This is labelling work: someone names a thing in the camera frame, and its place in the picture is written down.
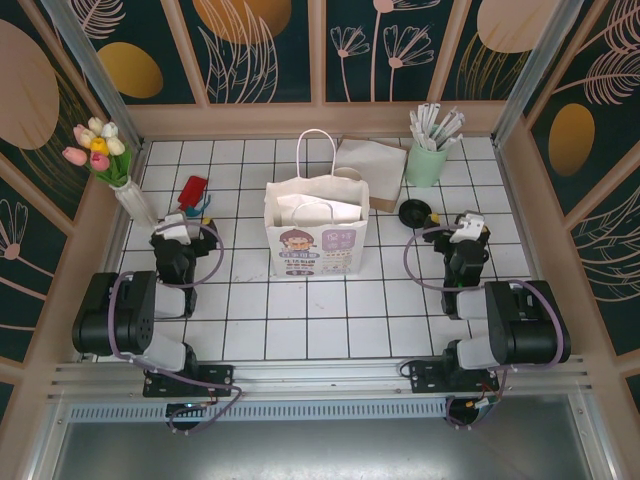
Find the white paper napkin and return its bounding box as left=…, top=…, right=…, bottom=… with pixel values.
left=276, top=192, right=362, bottom=227

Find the white cartoon print paper bag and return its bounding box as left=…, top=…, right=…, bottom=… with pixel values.
left=263, top=128, right=371, bottom=279

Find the black plastic cup lid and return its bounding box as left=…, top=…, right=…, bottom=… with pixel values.
left=398, top=198, right=432, bottom=230

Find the white ribbed vase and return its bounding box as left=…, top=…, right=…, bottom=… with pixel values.
left=114, top=180, right=160, bottom=229

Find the mint green straw holder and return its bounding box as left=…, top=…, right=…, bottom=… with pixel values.
left=403, top=138, right=450, bottom=189

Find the white wrapped straw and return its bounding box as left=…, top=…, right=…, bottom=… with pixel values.
left=440, top=112, right=466, bottom=152
left=445, top=124, right=468, bottom=151
left=435, top=106, right=459, bottom=151
left=408, top=110, right=427, bottom=147
left=417, top=103, right=434, bottom=149
left=425, top=103, right=442, bottom=150

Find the teal toy rake wooden handle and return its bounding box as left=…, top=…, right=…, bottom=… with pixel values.
left=182, top=193, right=215, bottom=220

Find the red toy shovel wooden handle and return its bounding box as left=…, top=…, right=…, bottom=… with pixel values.
left=178, top=175, right=210, bottom=211

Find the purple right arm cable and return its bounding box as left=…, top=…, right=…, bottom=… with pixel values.
left=402, top=223, right=572, bottom=431

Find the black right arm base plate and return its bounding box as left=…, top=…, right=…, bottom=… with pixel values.
left=408, top=359, right=501, bottom=395

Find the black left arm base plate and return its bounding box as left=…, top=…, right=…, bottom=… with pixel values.
left=143, top=363, right=236, bottom=399

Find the black round cable port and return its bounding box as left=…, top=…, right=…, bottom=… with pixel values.
left=166, top=401, right=212, bottom=435
left=446, top=396, right=501, bottom=430

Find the aluminium frame post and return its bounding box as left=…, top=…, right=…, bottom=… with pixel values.
left=491, top=0, right=587, bottom=149
left=39, top=0, right=147, bottom=147

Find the aluminium mounting rail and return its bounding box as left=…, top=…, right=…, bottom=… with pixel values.
left=47, top=353, right=597, bottom=403

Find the grey slotted cable duct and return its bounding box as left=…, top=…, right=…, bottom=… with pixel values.
left=67, top=402, right=451, bottom=422

